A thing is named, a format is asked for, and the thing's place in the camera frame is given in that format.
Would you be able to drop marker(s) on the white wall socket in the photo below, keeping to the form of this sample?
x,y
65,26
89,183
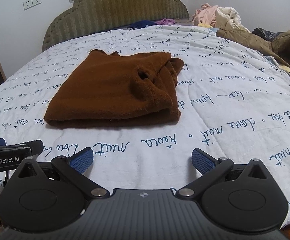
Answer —
x,y
28,5
36,1

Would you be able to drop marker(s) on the dark blue cloth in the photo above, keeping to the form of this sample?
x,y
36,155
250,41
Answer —
x,y
141,24

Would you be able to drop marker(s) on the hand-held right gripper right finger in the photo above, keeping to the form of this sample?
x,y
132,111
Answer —
x,y
202,160

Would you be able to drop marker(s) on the black plastic bag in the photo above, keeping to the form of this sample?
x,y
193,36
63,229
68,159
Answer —
x,y
267,33

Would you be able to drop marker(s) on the brown knitted sweater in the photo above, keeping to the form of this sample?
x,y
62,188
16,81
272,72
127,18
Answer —
x,y
105,92

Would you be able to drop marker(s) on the pink clothes pile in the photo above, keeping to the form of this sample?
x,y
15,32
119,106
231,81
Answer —
x,y
206,13

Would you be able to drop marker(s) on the purple cloth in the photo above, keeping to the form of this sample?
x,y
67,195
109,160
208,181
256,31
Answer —
x,y
167,21

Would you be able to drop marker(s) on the olive padded headboard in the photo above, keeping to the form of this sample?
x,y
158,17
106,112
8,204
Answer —
x,y
122,5

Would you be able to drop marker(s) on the cream quilted jacket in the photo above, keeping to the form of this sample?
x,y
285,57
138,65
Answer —
x,y
231,17

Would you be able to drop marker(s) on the olive jacket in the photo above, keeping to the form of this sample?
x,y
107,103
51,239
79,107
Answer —
x,y
259,47

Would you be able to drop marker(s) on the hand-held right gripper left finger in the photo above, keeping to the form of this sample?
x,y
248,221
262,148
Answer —
x,y
82,160

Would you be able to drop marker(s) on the white script-printed bed quilt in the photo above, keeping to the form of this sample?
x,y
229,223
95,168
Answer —
x,y
210,105

